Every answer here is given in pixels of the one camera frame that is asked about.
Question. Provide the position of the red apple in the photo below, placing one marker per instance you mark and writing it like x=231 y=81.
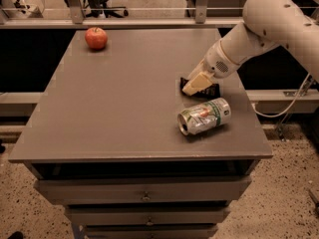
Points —
x=96 y=38

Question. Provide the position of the crushed silver green can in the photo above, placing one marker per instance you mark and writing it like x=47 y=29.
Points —
x=204 y=116

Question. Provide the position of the black rxbar chocolate wrapper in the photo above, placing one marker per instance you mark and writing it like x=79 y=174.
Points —
x=212 y=92

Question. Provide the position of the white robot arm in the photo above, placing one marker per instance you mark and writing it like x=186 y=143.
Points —
x=265 y=25

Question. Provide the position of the grey metal railing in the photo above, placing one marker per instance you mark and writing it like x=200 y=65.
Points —
x=198 y=16

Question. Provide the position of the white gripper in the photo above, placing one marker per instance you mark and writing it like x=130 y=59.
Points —
x=216 y=63

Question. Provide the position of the grey drawer cabinet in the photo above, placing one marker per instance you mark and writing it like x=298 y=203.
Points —
x=104 y=142

